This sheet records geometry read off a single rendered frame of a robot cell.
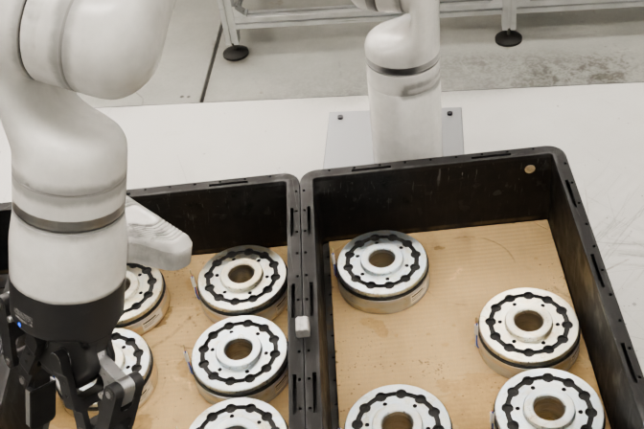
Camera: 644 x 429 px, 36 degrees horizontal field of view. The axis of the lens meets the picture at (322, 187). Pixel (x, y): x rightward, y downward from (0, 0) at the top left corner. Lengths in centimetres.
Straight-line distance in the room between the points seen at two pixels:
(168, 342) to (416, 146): 40
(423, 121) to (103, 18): 74
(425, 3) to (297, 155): 46
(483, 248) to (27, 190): 67
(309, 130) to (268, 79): 139
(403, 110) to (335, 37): 189
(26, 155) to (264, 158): 95
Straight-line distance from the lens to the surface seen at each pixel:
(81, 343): 68
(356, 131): 140
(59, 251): 63
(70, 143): 60
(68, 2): 56
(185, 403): 106
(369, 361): 106
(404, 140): 125
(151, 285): 114
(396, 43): 118
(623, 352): 94
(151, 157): 158
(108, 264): 64
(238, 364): 103
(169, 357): 110
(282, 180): 112
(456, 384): 103
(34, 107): 61
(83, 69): 56
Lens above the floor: 165
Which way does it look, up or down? 41 degrees down
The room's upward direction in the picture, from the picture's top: 8 degrees counter-clockwise
